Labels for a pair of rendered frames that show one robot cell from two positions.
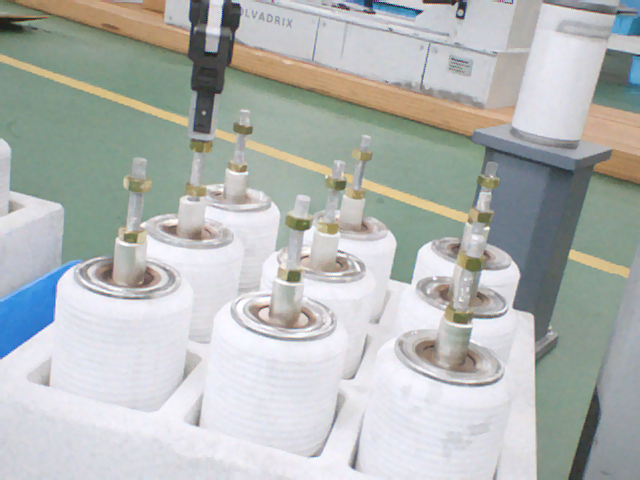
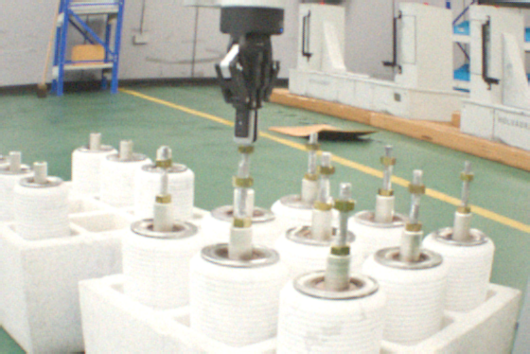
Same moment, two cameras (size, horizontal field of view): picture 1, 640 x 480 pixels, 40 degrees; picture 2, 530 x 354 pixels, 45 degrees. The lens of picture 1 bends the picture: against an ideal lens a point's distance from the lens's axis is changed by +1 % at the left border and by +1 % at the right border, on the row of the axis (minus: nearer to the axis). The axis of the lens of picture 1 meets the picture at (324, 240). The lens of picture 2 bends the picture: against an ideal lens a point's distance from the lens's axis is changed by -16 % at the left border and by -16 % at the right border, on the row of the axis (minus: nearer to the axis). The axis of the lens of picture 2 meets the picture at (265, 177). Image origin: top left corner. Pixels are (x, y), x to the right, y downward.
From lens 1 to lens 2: 0.38 m
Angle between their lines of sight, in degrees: 34
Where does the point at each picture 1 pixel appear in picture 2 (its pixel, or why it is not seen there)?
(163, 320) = (167, 254)
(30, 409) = (99, 296)
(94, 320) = (129, 248)
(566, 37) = not seen: outside the picture
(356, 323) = not seen: hidden behind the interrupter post
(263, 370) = (204, 284)
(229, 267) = (258, 238)
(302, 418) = (235, 323)
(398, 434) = (282, 334)
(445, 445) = (306, 341)
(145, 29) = (447, 137)
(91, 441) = (122, 319)
